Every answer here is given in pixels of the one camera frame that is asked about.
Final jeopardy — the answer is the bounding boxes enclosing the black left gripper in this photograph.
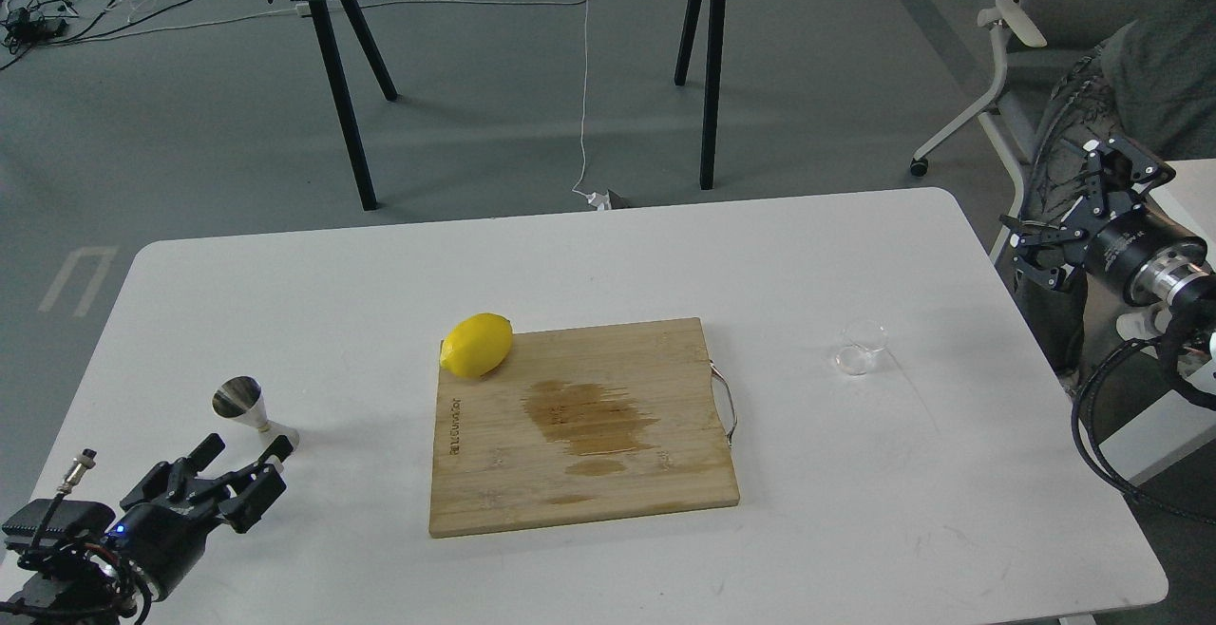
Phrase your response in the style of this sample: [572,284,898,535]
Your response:
[105,433,295,599]

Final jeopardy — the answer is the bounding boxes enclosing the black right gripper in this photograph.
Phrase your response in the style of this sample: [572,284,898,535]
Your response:
[1000,135,1210,308]

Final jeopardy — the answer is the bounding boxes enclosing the steel double jigger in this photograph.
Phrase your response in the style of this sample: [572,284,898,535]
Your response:
[210,375,300,450]

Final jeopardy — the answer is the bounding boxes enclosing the small clear glass cup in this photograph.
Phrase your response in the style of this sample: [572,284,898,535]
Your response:
[833,319,889,375]

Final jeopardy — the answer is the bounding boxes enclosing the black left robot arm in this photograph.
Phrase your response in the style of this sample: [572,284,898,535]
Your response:
[2,434,295,624]

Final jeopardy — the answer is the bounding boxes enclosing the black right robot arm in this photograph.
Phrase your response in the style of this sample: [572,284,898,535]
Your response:
[1000,133,1214,524]

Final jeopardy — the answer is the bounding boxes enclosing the seated person grey clothes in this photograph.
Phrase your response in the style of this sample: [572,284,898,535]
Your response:
[1015,0,1215,390]

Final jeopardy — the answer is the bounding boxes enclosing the grey office chair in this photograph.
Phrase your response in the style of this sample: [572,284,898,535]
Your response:
[910,0,1181,218]

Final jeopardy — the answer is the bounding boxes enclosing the yellow lemon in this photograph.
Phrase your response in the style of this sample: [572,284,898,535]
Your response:
[439,313,513,379]

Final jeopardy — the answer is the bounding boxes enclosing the bamboo cutting board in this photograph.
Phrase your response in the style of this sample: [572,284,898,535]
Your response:
[428,317,741,537]

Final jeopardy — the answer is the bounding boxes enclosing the white hanging cable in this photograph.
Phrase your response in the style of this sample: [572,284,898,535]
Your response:
[570,0,614,210]

